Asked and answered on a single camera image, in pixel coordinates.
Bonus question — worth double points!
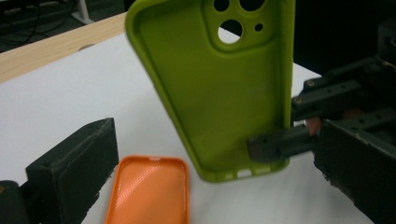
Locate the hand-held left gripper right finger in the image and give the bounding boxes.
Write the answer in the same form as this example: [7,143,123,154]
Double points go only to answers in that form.
[313,119,396,224]

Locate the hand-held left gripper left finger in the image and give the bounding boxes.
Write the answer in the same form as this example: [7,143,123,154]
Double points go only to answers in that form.
[26,117,120,224]

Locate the green phone case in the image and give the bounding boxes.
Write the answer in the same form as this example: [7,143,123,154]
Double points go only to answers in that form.
[124,0,296,184]

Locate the orange phone case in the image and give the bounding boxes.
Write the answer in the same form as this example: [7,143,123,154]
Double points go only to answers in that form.
[104,154,191,224]

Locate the wooden table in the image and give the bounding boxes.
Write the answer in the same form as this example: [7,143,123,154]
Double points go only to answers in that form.
[0,12,129,84]

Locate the white metal desk frame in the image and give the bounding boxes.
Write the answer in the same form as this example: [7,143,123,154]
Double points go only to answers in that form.
[71,0,95,26]

